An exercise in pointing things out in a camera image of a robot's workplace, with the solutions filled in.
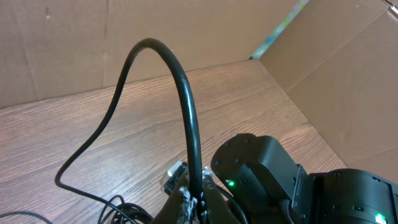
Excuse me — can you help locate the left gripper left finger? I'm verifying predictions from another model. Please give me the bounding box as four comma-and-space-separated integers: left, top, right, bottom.
150, 175, 195, 224

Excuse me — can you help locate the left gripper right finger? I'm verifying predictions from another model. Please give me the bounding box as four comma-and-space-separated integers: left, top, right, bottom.
202, 175, 240, 224

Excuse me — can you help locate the thick black cable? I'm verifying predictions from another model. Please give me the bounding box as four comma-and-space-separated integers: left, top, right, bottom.
54, 37, 203, 224

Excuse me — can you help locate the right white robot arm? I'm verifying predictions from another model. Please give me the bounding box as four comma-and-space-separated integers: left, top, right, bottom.
211, 133, 397, 224

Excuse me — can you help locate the cardboard wall panel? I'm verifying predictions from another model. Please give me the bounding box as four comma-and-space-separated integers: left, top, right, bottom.
1, 0, 397, 181

